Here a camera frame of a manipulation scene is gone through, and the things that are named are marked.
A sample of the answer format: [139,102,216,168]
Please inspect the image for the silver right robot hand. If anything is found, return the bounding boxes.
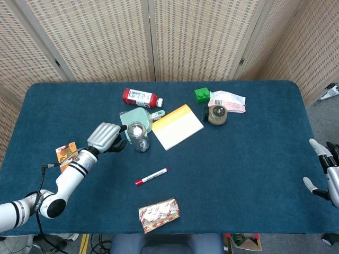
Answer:
[302,138,339,209]

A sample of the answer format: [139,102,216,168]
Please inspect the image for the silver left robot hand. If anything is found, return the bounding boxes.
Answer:
[87,122,128,154]

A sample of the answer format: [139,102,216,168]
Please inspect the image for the clear glass jar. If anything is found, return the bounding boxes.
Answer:
[127,121,151,153]

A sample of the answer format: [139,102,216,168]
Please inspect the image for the orange snack packet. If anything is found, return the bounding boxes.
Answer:
[55,141,79,173]

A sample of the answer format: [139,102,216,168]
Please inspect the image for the red drink bottle white cap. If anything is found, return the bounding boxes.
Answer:
[122,88,164,110]

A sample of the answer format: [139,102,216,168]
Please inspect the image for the black caster wheel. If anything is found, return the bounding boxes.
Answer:
[322,232,339,246]

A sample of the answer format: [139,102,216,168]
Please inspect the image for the red whiteboard marker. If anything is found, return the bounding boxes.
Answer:
[135,167,169,187]

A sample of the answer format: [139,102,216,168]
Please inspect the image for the yellow and white notepad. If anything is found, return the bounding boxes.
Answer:
[151,104,204,151]

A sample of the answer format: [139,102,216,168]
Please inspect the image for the white tripod stand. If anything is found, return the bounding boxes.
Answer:
[312,82,339,106]

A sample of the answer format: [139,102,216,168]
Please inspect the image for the red white snack bag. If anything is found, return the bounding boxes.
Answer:
[138,197,181,234]

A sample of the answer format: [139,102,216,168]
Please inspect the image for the woven folding screen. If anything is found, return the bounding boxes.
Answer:
[0,0,339,166]

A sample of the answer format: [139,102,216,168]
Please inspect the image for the blue carpet table cover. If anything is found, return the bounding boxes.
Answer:
[0,80,339,236]

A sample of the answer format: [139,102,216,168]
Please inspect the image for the open cardboard box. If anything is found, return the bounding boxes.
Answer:
[222,232,263,252]

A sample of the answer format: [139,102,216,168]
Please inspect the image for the green toy building block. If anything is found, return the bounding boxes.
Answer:
[194,86,211,104]

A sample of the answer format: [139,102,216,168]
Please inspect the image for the round seed jar black lid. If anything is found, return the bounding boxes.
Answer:
[203,104,228,125]

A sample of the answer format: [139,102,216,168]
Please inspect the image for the pink and white packet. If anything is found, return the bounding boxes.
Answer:
[208,90,246,114]

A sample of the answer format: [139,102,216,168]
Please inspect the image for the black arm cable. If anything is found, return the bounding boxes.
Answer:
[33,164,62,254]

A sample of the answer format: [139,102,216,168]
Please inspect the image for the black floor cables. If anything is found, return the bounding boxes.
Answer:
[90,234,112,254]

